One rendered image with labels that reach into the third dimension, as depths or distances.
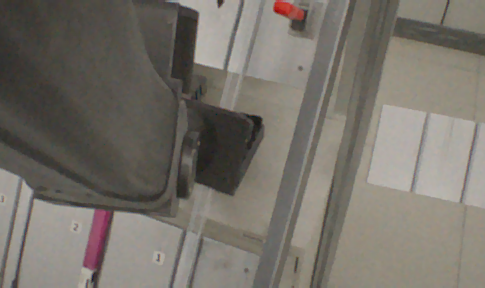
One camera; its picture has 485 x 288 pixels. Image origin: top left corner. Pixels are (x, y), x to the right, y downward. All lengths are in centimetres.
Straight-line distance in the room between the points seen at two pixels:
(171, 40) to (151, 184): 13
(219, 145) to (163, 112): 22
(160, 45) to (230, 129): 13
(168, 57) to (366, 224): 139
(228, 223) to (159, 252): 29
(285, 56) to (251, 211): 40
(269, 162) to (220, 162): 52
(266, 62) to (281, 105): 53
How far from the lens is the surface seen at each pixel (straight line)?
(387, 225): 166
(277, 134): 99
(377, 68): 79
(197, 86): 103
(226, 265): 55
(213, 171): 42
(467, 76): 232
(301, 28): 52
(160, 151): 21
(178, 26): 33
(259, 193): 89
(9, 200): 68
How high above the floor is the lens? 132
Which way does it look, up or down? 46 degrees down
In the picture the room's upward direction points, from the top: straight up
